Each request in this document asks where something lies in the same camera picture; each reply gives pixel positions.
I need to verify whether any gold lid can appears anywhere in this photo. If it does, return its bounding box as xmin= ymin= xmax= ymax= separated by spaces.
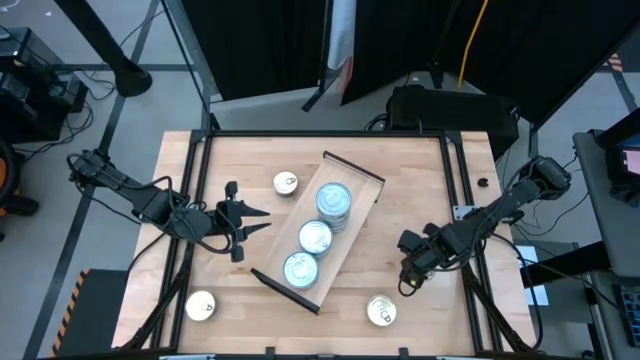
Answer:
xmin=366 ymin=294 xmax=398 ymax=328
xmin=185 ymin=290 xmax=217 ymax=322
xmin=272 ymin=170 xmax=300 ymax=197

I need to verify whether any black orange floor machine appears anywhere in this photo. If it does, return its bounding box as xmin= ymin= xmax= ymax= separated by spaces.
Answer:
xmin=0 ymin=138 xmax=41 ymax=241

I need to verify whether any black curtain stand foot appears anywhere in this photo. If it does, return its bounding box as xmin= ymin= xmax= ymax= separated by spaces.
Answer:
xmin=301 ymin=69 xmax=334 ymax=113

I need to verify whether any black monitor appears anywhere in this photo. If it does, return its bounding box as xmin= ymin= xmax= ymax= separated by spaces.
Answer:
xmin=596 ymin=107 xmax=640 ymax=207

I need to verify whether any black equipment rack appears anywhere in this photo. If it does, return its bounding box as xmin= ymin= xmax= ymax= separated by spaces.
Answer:
xmin=0 ymin=25 xmax=90 ymax=144

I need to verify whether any white fabric banner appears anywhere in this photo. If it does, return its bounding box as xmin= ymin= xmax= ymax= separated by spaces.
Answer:
xmin=326 ymin=0 xmax=358 ymax=95

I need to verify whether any grey desk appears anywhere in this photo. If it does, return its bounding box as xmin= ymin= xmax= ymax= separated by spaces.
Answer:
xmin=572 ymin=129 xmax=640 ymax=279

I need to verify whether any black equipment case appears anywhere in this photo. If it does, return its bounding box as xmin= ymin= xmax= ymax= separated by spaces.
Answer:
xmin=386 ymin=83 xmax=521 ymax=162

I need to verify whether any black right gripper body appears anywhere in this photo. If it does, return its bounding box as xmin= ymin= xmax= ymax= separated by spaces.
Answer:
xmin=397 ymin=227 xmax=446 ymax=290

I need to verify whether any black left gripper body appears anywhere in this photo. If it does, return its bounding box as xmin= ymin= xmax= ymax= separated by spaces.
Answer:
xmin=214 ymin=180 xmax=247 ymax=264

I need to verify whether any grey metal post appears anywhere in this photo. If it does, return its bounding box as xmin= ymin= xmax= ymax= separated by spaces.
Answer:
xmin=160 ymin=0 xmax=222 ymax=132

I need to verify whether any black keyboard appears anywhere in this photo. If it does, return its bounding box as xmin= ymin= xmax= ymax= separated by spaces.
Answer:
xmin=613 ymin=283 xmax=640 ymax=349

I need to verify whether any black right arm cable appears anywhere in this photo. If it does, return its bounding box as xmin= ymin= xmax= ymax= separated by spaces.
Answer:
xmin=492 ymin=234 xmax=546 ymax=352

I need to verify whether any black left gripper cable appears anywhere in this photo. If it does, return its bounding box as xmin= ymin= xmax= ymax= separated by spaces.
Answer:
xmin=149 ymin=174 xmax=237 ymax=255

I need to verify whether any black curtain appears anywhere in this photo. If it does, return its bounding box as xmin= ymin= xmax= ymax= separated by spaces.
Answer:
xmin=180 ymin=0 xmax=334 ymax=101
xmin=341 ymin=0 xmax=640 ymax=126

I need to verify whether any black pole with round base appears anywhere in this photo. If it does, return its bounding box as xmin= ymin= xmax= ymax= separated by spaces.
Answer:
xmin=53 ymin=0 xmax=154 ymax=99

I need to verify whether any wooden shelf with black legs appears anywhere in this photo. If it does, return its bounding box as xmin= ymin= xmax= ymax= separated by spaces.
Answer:
xmin=249 ymin=150 xmax=386 ymax=316

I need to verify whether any black mat with striped edge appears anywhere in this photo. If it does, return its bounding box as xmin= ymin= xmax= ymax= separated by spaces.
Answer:
xmin=49 ymin=268 xmax=129 ymax=359

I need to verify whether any yellow cable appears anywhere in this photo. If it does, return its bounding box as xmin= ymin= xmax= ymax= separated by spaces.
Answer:
xmin=456 ymin=0 xmax=490 ymax=92

